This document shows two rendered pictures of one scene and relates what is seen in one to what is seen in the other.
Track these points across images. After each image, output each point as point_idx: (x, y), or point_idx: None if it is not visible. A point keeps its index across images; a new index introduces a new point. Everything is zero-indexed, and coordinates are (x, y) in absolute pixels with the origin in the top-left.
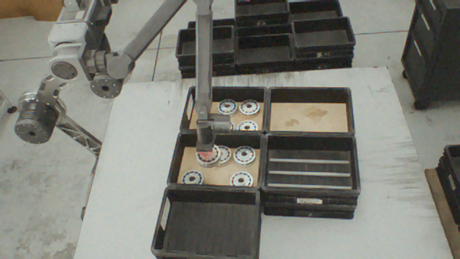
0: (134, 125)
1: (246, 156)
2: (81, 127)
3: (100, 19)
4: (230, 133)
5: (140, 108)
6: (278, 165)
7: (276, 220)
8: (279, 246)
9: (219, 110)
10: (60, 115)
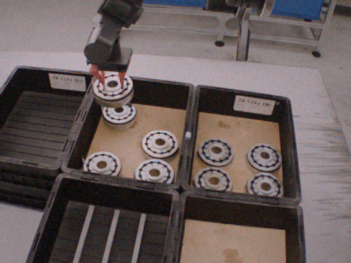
0: (250, 84)
1: (148, 175)
2: (245, 44)
3: None
4: (184, 141)
5: (281, 88)
6: (132, 228)
7: None
8: (21, 234)
9: (255, 145)
10: (238, 9)
